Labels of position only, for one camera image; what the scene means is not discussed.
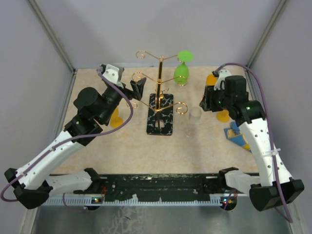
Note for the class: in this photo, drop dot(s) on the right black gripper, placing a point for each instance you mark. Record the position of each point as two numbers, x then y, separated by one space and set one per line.
206 103

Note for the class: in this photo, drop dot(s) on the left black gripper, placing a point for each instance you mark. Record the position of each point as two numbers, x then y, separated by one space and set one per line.
137 87

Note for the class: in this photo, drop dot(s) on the clear wine glass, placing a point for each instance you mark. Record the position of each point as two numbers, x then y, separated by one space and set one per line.
193 121

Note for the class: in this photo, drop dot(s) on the green plastic wine glass front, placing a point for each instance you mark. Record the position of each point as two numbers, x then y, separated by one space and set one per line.
181 72

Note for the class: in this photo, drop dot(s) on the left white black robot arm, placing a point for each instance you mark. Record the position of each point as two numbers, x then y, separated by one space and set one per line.
33 183

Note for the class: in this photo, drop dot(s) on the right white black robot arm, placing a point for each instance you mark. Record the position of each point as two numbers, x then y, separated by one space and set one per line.
275 186

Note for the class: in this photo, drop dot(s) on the orange plastic wine glass right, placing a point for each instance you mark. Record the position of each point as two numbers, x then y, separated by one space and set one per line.
223 116

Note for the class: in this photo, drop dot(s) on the orange plastic wine glass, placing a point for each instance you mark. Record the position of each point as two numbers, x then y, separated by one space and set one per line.
223 116
211 80
115 120

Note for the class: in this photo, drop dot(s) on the orange plastic wine glass back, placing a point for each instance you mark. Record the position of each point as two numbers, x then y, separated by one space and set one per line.
211 80

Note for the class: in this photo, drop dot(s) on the gold wine glass rack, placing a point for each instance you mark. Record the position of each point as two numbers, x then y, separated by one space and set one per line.
161 106

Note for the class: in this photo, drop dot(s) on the orange plastic wine glass left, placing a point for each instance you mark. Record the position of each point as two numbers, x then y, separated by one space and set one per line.
115 120

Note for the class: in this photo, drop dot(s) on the blue yellow picture board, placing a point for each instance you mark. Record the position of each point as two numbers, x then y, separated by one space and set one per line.
233 134

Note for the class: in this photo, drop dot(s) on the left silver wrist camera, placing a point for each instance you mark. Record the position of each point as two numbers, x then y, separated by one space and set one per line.
112 73

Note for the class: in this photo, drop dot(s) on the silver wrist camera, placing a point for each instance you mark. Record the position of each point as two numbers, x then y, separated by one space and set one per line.
220 75
112 73

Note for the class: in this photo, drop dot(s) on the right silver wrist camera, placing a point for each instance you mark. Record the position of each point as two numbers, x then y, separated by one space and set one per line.
220 75

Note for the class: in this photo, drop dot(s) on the black mounting rail base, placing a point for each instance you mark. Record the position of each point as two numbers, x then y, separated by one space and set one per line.
181 189

